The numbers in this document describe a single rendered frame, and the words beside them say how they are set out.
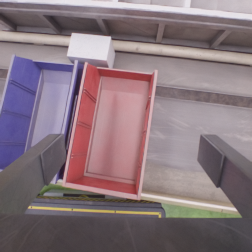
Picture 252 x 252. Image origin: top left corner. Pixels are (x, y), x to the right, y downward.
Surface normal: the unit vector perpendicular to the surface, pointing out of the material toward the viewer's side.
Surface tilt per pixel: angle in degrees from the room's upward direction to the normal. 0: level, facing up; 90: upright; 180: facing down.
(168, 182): 2
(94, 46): 0
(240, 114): 0
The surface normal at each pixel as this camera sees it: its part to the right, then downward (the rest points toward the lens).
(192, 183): -0.05, -0.13
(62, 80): -0.13, 0.36
